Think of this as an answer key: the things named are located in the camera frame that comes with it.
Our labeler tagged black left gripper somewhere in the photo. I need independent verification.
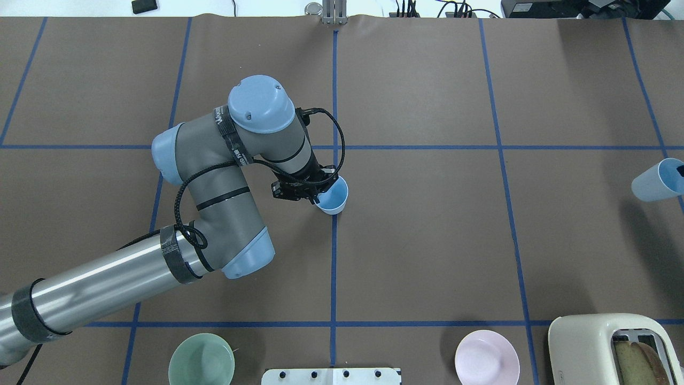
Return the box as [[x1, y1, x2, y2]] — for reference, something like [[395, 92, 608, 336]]
[[271, 166, 339, 203]]

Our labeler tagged light blue cup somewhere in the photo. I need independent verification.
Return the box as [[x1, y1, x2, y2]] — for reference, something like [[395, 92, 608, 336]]
[[315, 176, 349, 216], [631, 158, 683, 202]]

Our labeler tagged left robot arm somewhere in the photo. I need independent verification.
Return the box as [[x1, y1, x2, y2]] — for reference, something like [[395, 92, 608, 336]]
[[2, 75, 345, 368]]

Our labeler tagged green bowl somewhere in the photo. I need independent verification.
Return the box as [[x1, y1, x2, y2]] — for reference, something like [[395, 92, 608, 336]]
[[168, 333, 236, 384]]

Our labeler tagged pink bowl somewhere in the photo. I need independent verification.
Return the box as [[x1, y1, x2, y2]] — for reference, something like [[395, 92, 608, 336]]
[[454, 329, 520, 384]]

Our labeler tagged black small device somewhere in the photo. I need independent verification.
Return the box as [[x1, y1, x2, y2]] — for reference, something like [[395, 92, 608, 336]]
[[130, 0, 158, 15]]

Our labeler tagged cream toaster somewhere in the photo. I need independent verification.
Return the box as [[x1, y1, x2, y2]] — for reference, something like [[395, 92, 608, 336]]
[[548, 313, 682, 384]]

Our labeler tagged bread slice in toaster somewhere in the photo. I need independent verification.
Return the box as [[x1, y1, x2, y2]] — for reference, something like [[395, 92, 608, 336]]
[[614, 341, 670, 384]]

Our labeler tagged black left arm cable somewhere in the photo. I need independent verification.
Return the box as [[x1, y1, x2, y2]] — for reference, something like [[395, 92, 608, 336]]
[[174, 107, 346, 249]]

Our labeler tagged aluminium frame post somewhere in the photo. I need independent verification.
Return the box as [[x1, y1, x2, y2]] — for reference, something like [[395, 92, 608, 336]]
[[321, 0, 348, 25]]

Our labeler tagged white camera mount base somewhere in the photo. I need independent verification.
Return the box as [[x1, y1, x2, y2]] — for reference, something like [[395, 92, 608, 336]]
[[261, 367, 403, 384]]

